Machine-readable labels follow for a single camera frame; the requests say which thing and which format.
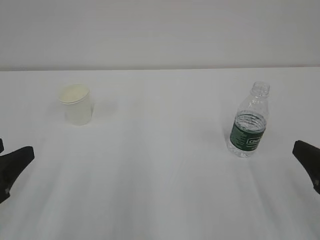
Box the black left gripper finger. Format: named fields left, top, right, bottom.
left=0, top=139, right=4, bottom=152
left=0, top=146, right=34, bottom=203

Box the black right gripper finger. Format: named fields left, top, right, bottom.
left=292, top=140, right=320, bottom=194

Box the clear water bottle green label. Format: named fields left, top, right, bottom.
left=228, top=81, right=270, bottom=158

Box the white paper cup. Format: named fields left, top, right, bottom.
left=58, top=84, right=92, bottom=126

